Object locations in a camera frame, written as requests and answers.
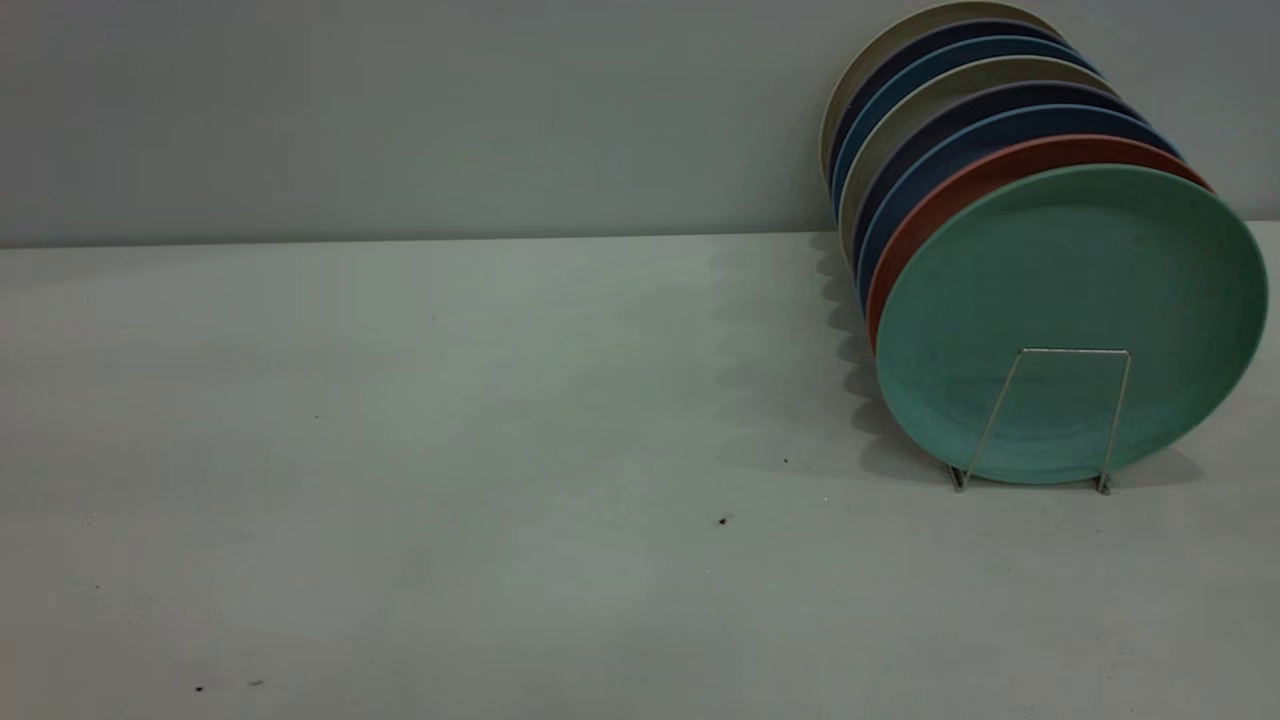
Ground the green round plate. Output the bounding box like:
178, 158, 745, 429
874, 164, 1269, 486

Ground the pink round plate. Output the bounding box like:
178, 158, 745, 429
866, 135, 1214, 351

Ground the dark purple round plate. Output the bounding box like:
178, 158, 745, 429
850, 81, 1147, 271

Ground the beige round plate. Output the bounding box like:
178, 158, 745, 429
818, 2, 1061, 191
838, 56, 1117, 263

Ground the dark navy round plate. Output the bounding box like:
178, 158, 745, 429
825, 19, 1067, 191

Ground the teal blue round plate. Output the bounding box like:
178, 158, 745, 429
830, 36, 1101, 226

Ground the metal wire plate rack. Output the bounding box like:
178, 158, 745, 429
950, 348, 1134, 495

